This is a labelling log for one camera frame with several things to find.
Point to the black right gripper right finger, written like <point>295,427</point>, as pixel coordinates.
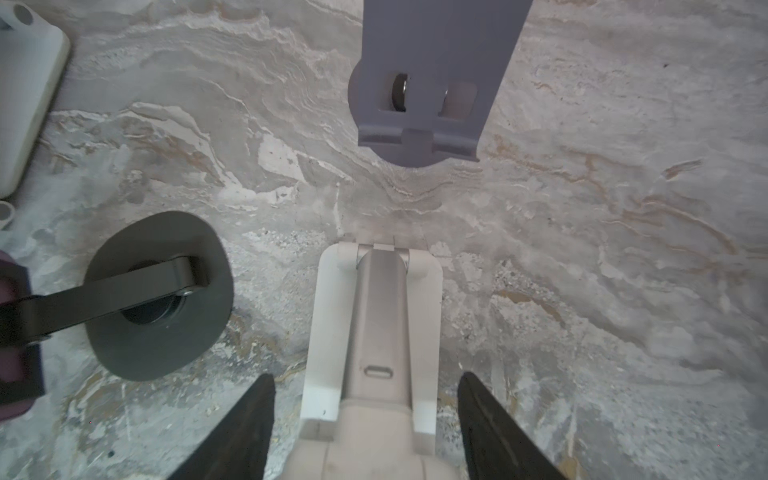
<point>495,446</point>

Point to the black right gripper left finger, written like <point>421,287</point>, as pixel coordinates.
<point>238,446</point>

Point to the dark round stand pink phone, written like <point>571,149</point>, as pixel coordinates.
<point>155,297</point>

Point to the pink-edged phone on stand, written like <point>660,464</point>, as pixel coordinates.
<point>22,379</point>

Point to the grey round phone stand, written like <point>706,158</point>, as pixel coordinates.
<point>429,74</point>

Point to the white folding phone stand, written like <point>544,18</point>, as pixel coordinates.
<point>33,57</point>

